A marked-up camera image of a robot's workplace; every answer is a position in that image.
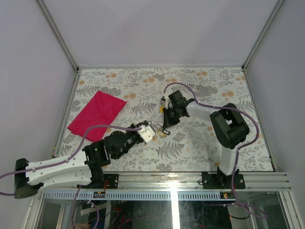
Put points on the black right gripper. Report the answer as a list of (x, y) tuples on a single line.
[(168, 122)]

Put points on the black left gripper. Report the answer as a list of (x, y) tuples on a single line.
[(135, 126)]

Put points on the black key tag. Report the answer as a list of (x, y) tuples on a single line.
[(166, 132)]

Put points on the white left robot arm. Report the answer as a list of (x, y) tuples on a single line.
[(82, 168)]

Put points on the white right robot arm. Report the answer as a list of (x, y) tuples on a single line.
[(230, 129)]

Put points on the red cloth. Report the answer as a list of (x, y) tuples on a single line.
[(102, 109)]

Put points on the floral table mat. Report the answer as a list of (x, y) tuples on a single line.
[(192, 144)]

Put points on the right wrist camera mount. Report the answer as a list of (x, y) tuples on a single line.
[(165, 102)]

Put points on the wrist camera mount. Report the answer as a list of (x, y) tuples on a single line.
[(165, 102), (146, 132)]

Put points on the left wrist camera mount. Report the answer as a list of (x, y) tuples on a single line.
[(146, 132)]

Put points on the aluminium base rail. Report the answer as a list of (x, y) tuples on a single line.
[(157, 181)]

